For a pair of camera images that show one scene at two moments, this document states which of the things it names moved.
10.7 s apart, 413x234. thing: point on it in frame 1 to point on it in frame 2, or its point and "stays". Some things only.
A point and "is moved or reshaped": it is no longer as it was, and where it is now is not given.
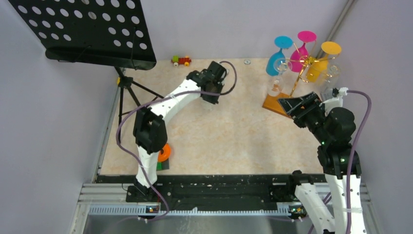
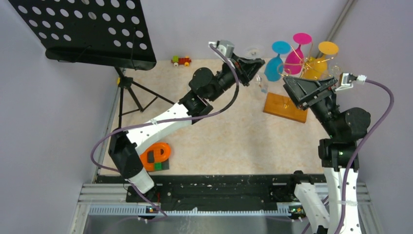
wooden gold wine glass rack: (272, 102) stays
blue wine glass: (275, 64) is moved or reshaped
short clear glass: (276, 83) to (262, 83)
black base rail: (204, 191) stays
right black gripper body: (312, 115) to (317, 91)
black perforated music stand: (107, 33) stays
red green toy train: (177, 60) stays
